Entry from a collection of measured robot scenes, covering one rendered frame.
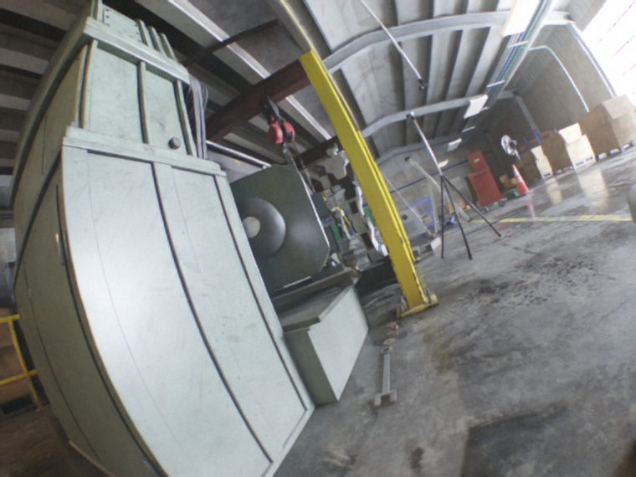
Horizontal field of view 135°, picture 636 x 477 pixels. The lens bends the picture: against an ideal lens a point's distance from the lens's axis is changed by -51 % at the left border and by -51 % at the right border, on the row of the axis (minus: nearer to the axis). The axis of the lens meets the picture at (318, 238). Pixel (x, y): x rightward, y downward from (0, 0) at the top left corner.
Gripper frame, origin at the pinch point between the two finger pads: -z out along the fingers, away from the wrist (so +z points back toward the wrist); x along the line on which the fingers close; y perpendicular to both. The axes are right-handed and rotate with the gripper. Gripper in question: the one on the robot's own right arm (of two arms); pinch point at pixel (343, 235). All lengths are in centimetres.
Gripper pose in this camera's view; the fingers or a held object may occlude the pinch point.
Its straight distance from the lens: 272.5
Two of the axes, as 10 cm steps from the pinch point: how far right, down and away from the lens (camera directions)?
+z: -2.7, -9.3, 2.5
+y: 8.1, -3.6, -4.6
